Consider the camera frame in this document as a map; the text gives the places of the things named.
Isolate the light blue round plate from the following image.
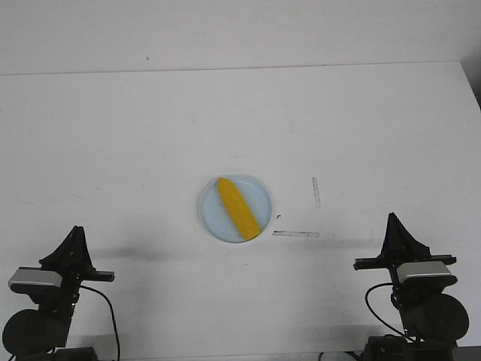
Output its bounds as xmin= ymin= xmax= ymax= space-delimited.
xmin=198 ymin=174 xmax=273 ymax=244

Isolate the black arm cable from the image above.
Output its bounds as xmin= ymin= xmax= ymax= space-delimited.
xmin=79 ymin=284 xmax=122 ymax=361
xmin=365 ymin=283 xmax=409 ymax=338

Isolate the yellow toy corn cob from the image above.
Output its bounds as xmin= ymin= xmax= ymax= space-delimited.
xmin=216 ymin=177 xmax=261 ymax=241

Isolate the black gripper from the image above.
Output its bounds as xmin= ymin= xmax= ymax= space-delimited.
xmin=353 ymin=212 xmax=457 ymax=301
xmin=22 ymin=226 xmax=115 ymax=312

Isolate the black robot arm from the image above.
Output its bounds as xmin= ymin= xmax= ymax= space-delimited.
xmin=353 ymin=213 xmax=469 ymax=360
xmin=2 ymin=226 xmax=121 ymax=360

